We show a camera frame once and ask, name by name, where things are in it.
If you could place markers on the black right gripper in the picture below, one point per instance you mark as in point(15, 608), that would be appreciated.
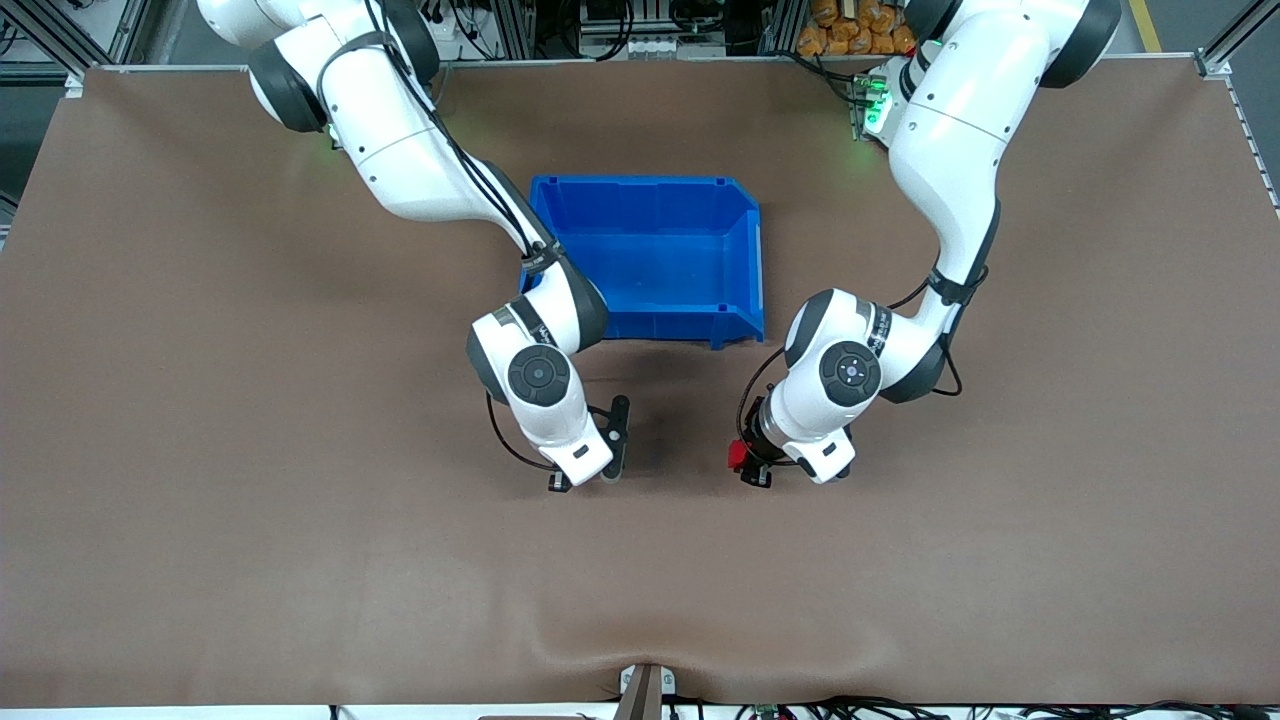
point(559, 481)

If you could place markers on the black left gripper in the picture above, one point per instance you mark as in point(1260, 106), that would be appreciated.
point(758, 462)

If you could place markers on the red cube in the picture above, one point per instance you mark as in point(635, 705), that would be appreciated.
point(736, 456)

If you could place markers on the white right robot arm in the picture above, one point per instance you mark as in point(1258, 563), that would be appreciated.
point(400, 150)

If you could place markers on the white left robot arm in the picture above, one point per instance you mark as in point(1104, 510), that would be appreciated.
point(950, 130)

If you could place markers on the blue plastic storage bin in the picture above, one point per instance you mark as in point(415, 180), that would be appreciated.
point(670, 260)

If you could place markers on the white connector strip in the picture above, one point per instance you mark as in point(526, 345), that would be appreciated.
point(660, 46)

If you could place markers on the brown table mat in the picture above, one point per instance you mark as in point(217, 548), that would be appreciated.
point(200, 500)

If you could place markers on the orange bagged goods pile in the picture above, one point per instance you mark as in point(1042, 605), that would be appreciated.
point(840, 30)

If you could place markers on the white power strip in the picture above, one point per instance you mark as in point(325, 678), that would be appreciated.
point(450, 28)

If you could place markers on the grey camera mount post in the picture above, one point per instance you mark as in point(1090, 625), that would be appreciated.
point(643, 692)

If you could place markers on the silver table edge rail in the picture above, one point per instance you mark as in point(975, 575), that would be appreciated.
point(650, 62)

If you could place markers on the aluminium frame post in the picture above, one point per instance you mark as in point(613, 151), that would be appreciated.
point(515, 28)
point(778, 25)

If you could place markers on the perforated silver side rail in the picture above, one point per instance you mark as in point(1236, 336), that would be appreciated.
point(1255, 150)

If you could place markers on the aluminium frame strut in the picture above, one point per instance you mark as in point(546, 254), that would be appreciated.
point(55, 38)
point(1235, 40)

